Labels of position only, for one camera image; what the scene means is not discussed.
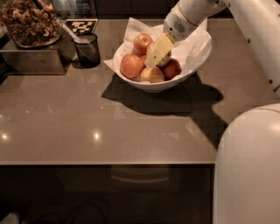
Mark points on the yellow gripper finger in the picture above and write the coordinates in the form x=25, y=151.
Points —
x=162, y=46

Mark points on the black-white fiducial marker card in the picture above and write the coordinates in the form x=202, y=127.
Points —
x=82, y=26

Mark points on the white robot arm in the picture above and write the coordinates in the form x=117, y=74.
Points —
x=246, y=187

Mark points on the glass jar of nuts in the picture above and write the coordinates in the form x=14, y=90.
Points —
x=30, y=23

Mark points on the black mesh cup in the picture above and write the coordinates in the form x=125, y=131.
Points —
x=87, y=49

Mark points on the small hidden middle apple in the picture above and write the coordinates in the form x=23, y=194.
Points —
x=143, y=59

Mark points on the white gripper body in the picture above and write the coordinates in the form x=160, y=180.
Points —
x=176, y=25

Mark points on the front yellow-red apple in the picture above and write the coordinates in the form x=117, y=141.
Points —
x=152, y=75

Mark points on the right red apple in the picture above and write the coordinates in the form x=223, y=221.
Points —
x=171, y=69

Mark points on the white ceramic bowl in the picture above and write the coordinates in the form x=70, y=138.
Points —
x=154, y=87

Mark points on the white paper liner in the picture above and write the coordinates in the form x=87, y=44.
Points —
x=191, y=53

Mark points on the white plastic utensil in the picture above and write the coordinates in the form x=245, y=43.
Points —
x=68, y=30

